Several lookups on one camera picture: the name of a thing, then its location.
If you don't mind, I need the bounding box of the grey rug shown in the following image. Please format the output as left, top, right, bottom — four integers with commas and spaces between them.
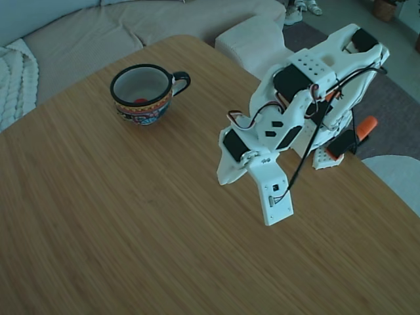
282, 21, 420, 161

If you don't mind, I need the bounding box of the black camera cable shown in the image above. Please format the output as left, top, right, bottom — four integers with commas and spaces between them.
283, 65, 389, 195

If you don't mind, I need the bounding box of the brown woven basket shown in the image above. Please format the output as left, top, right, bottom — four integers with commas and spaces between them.
372, 0, 400, 22

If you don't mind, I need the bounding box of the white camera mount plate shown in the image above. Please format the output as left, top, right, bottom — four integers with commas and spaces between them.
245, 152, 295, 227

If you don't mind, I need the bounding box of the white knitted blanket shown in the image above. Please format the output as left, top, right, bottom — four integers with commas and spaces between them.
0, 38, 40, 133

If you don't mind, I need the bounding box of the white chair seat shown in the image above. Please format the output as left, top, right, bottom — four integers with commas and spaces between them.
360, 154, 420, 218

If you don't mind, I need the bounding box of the beige sofa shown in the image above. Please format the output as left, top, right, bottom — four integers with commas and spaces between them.
0, 0, 287, 106

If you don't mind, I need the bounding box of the white upholstered ottoman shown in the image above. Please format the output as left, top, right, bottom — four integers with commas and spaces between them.
215, 16, 308, 83

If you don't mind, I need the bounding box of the white shoe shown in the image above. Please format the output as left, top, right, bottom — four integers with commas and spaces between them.
283, 0, 303, 26
301, 0, 324, 16

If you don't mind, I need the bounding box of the colourful patterned ceramic cup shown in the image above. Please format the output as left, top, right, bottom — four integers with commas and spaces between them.
110, 64, 192, 127

